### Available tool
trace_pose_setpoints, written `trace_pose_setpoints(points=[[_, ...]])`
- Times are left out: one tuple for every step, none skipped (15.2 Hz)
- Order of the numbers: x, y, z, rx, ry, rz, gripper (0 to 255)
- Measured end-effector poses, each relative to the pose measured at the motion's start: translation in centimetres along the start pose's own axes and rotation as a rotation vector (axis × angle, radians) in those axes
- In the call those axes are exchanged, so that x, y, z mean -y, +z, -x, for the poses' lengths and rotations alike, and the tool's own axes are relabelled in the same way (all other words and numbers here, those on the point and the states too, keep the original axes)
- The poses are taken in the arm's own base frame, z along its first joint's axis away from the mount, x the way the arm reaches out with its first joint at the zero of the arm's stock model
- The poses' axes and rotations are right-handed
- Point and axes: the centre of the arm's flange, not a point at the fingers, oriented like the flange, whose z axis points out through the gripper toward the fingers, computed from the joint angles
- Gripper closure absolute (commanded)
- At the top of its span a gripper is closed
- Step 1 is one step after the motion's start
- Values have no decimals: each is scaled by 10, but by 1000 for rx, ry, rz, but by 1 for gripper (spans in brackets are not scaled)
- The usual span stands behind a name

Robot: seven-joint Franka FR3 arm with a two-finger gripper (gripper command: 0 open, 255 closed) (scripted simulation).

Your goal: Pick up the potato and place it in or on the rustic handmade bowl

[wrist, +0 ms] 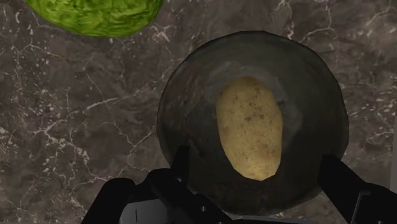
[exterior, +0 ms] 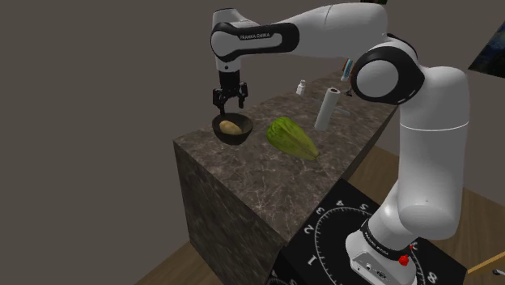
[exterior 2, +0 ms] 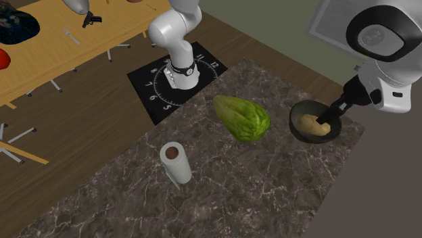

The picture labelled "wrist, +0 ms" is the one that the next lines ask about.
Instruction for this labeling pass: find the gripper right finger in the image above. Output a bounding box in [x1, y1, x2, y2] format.
[318, 154, 397, 224]

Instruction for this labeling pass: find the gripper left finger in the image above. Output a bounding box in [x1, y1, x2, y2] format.
[81, 145, 233, 224]

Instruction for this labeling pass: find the yellow-brown potato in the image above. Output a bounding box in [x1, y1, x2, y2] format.
[216, 76, 284, 181]

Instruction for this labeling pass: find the dark grey bowl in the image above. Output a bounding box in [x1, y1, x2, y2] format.
[156, 30, 350, 216]

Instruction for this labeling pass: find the green lettuce head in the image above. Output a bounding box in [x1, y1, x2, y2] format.
[24, 0, 165, 39]

